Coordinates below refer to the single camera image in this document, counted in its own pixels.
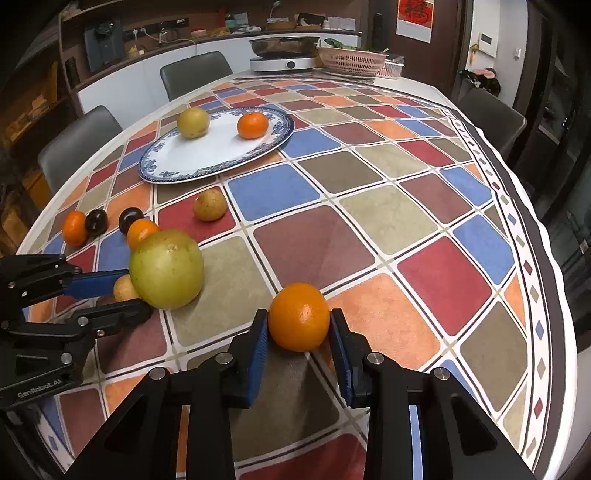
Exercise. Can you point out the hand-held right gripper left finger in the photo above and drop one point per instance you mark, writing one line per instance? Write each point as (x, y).
(259, 355)

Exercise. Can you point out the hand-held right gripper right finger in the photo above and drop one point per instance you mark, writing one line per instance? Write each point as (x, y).
(339, 355)

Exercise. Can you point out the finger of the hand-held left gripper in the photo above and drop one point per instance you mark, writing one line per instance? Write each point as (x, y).
(120, 314)
(97, 284)

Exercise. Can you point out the orange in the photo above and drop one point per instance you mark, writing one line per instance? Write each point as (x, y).
(252, 125)
(141, 230)
(74, 228)
(299, 321)

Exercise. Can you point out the dark purple passion fruit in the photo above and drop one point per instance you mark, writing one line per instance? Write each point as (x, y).
(97, 221)
(130, 218)

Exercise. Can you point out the large green pomelo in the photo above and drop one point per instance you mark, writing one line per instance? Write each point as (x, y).
(166, 270)

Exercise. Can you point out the blue patterned white plate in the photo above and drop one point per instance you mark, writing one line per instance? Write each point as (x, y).
(217, 150)

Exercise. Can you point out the yellow pear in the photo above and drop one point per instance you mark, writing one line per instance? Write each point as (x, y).
(193, 122)

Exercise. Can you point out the colourful checked tablecloth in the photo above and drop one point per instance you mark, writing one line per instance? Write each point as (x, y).
(323, 240)

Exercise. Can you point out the grey dining chair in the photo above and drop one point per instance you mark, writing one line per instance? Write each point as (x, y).
(76, 143)
(194, 76)
(491, 115)

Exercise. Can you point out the black thermos bottle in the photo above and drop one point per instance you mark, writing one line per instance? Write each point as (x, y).
(70, 71)

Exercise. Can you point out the black water dispenser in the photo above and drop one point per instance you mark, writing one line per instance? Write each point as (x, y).
(104, 44)

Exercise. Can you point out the white induction cooker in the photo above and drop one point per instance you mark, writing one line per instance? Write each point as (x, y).
(277, 66)

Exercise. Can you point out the small pink basket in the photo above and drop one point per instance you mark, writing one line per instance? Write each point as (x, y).
(392, 69)

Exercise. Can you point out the pink plastic basket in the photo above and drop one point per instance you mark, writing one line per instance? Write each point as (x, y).
(353, 60)

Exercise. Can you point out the steel pot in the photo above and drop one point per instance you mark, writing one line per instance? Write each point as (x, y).
(284, 46)

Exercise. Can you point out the rack with dark items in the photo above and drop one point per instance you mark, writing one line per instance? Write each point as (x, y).
(482, 81)

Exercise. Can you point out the green leafy vegetables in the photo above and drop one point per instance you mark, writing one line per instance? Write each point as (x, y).
(339, 45)

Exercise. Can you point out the wicker basket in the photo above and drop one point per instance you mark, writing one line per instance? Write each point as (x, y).
(280, 24)

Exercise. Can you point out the brown door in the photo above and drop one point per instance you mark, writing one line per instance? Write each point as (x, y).
(448, 50)

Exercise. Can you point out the black door lock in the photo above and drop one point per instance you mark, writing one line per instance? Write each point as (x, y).
(378, 23)

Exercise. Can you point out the black bag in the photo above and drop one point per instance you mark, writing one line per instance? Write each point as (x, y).
(310, 19)

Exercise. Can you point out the white wall panel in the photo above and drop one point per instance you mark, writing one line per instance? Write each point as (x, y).
(487, 45)

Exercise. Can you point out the red and white wall poster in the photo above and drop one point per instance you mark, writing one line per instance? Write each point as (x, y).
(415, 18)

